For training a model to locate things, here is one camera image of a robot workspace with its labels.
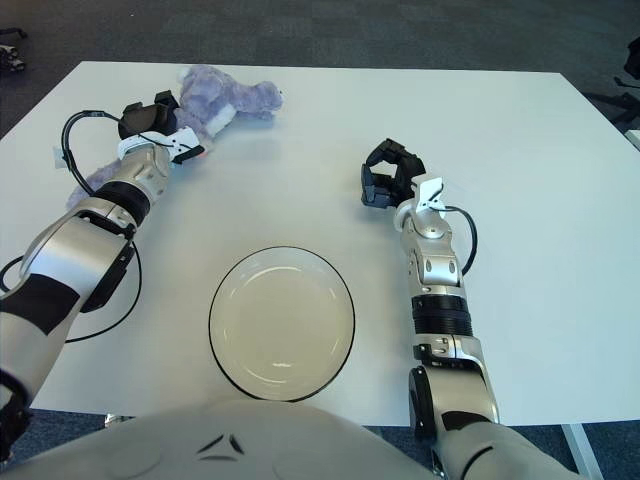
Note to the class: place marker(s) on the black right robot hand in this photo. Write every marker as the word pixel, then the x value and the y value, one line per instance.
pixel 400 175

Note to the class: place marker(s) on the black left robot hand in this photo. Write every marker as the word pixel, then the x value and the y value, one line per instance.
pixel 145 120

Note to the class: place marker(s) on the purple plush bunny doll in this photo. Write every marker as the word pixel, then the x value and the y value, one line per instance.
pixel 220 95

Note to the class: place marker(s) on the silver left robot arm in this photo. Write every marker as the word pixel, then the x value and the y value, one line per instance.
pixel 80 250

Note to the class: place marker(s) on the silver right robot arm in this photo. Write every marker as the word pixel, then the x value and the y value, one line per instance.
pixel 440 270

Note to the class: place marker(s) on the white plate with black rim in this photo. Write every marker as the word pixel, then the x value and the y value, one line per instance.
pixel 280 320

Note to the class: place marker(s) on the patterned sneaker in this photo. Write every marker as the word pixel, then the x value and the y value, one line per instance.
pixel 11 60

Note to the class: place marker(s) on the black swivel chair base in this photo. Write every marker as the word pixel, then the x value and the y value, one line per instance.
pixel 12 33

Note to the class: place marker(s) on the white side table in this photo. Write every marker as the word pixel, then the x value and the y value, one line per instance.
pixel 634 139

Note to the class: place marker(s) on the black office chair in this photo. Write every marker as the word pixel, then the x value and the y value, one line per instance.
pixel 631 65

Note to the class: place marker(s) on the silver robot torso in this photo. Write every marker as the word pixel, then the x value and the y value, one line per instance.
pixel 250 445

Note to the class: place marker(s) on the white table leg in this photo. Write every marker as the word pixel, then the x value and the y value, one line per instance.
pixel 582 450

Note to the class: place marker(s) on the metal table leg bracket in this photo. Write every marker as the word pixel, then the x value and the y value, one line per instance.
pixel 116 420

